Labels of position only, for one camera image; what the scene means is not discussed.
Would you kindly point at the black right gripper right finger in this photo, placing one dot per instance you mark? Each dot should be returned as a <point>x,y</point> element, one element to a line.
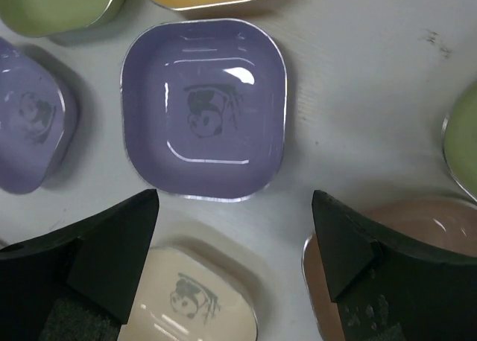
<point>389,286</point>

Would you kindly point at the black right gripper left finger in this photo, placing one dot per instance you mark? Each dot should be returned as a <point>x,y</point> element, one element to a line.
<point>78,282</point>

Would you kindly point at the brown plate front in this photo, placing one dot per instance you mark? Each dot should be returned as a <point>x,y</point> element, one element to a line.
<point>445,222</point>

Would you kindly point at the cream plate front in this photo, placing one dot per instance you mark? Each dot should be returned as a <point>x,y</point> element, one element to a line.
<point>183,297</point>

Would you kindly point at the purple plate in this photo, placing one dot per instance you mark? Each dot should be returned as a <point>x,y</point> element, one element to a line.
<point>204,106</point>
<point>39,115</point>

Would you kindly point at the green plate right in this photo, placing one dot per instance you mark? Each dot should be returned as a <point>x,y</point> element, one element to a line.
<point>459,141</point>

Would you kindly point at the green plate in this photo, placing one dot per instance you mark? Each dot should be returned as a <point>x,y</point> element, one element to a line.
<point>459,141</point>
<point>37,18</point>

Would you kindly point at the green plate left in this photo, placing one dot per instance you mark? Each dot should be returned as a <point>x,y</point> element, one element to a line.
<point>37,18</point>

